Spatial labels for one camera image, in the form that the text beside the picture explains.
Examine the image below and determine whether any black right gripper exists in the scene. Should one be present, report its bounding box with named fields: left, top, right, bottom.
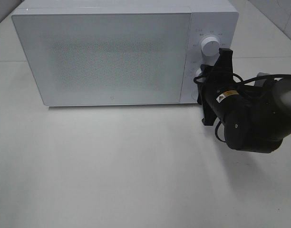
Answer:
left=198, top=48, right=234, bottom=126

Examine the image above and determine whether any white timer knob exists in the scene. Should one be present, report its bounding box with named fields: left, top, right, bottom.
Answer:
left=194, top=68, right=203, bottom=82

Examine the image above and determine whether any round white door button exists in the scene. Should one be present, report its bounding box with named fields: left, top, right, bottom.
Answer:
left=192, top=90, right=199, bottom=101

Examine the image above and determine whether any white microwave door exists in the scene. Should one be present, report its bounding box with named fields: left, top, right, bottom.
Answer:
left=12, top=13, right=191, bottom=106

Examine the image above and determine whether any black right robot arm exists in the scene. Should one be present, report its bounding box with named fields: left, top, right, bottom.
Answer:
left=194, top=48, right=291, bottom=153

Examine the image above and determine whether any upper white power knob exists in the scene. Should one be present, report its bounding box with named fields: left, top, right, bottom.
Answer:
left=201, top=35, right=221, bottom=57

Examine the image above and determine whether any white microwave oven body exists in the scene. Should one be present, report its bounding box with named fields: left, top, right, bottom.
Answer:
left=11, top=0, right=239, bottom=105

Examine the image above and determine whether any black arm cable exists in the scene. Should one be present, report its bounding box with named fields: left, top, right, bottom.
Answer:
left=193, top=66, right=291, bottom=143

